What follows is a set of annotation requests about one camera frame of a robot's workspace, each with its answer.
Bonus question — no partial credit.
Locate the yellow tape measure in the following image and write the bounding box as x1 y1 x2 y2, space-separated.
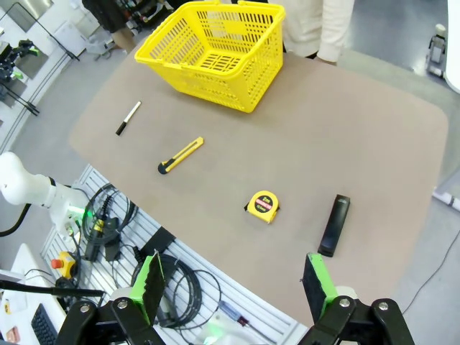
243 190 284 224

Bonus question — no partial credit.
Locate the black power adapter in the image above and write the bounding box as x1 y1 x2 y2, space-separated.
84 215 120 262

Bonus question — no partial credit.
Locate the yellow plastic shopping basket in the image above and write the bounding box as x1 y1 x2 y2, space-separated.
134 0 287 114

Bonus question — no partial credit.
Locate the person's left forearm white sleeve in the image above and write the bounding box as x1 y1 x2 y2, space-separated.
316 0 357 66

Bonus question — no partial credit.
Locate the small white background robot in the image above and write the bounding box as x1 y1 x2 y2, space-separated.
425 23 449 76

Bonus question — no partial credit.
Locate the white table with black legs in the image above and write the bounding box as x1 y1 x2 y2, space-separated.
0 0 82 116

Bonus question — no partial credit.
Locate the black coiled cable yellow label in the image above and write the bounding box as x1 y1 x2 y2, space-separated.
81 183 139 245

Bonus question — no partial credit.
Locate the grey slotted mounting plate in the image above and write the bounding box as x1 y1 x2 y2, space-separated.
39 163 310 345

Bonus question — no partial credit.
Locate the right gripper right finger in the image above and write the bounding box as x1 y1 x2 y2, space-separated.
299 252 416 345

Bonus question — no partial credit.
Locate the green black spare gripper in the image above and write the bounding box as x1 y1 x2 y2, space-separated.
0 39 40 83

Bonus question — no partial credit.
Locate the yellow emergency stop button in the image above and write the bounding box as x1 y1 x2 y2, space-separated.
51 251 78 280

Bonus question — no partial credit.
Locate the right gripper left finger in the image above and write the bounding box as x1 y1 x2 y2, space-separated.
59 250 167 345

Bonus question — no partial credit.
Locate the clear handle screwdriver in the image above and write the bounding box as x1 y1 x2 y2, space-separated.
218 300 277 344

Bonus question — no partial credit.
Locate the person in white cardigan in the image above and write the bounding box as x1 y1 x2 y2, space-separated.
280 0 357 66

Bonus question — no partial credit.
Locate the black and white marker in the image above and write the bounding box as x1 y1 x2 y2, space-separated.
115 101 143 137

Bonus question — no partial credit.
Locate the black stapler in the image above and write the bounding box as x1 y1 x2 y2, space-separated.
317 193 351 258

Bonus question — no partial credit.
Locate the yellow utility knife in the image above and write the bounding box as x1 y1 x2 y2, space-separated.
157 136 205 176

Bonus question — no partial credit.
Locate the black rod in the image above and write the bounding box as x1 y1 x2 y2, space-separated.
0 279 105 298

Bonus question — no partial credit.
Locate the black table bracket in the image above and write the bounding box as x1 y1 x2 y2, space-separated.
143 226 177 254

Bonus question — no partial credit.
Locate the black keyboard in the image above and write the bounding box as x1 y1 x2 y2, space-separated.
31 303 58 345

